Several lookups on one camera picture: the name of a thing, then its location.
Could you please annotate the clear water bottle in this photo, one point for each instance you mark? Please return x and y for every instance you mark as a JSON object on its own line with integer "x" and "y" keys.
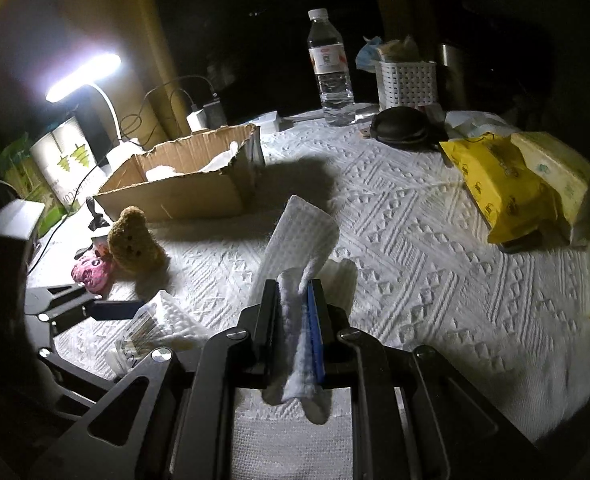
{"x": 331, "y": 75}

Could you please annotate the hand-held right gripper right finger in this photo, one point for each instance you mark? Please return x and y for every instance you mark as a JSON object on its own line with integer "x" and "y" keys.
{"x": 316, "y": 335}

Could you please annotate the green bagged paper cups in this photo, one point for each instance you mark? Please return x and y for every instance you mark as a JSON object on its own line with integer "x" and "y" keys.
{"x": 22, "y": 175}

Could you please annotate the white desk lamp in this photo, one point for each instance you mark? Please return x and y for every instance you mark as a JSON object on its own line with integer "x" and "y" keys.
{"x": 82, "y": 75}

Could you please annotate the white tissue pack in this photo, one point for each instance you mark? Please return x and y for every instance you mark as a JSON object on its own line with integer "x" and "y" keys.
{"x": 475, "y": 122}

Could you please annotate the black round pouch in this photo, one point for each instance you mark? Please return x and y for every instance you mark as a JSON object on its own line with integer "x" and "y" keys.
{"x": 402, "y": 127}

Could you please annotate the black clip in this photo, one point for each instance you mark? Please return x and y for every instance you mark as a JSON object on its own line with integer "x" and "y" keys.
{"x": 96, "y": 217}

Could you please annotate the pink plush toy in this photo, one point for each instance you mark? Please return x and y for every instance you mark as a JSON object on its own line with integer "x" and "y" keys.
{"x": 92, "y": 272}

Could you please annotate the pale yellow tissue pack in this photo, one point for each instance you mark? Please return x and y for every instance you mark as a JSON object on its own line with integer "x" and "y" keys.
{"x": 565, "y": 175}

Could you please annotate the yellow curtain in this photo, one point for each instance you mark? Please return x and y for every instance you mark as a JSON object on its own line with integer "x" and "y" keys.
{"x": 125, "y": 20}

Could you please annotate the white embossed tablecloth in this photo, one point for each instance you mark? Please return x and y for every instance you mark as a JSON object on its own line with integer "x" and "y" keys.
{"x": 415, "y": 270}

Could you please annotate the metal thermos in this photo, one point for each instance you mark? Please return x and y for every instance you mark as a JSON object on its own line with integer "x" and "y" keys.
{"x": 452, "y": 75}

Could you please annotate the brown teddy bear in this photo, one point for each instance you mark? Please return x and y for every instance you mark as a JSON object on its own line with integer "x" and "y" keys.
{"x": 130, "y": 240}

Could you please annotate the white perforated basket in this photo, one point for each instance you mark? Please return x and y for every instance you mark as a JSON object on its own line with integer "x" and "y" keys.
{"x": 406, "y": 85}

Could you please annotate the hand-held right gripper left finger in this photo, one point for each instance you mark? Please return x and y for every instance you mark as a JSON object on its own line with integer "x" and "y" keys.
{"x": 267, "y": 320}

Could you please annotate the white paper cup stack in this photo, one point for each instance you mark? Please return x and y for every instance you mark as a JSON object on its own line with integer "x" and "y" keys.
{"x": 67, "y": 160}

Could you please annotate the yellow cheese-shaped toy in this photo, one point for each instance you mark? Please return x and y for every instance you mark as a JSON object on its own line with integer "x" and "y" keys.
{"x": 505, "y": 185}

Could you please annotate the blue face mask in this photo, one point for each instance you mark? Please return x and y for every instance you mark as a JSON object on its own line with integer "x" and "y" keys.
{"x": 370, "y": 55}

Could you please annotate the cardboard box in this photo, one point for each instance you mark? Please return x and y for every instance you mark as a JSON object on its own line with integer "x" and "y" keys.
{"x": 175, "y": 195}

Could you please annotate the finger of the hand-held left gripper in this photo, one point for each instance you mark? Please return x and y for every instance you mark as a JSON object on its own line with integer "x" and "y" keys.
{"x": 117, "y": 310}
{"x": 75, "y": 380}

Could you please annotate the small white box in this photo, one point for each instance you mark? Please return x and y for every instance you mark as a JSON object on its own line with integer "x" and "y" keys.
{"x": 270, "y": 120}

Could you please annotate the white waffle cloth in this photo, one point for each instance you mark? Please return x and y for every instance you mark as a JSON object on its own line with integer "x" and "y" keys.
{"x": 300, "y": 240}

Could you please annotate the white charger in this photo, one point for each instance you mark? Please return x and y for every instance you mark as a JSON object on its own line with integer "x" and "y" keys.
{"x": 197, "y": 119}

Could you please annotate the beige packet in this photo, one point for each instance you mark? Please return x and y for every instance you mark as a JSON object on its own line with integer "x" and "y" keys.
{"x": 400, "y": 50}

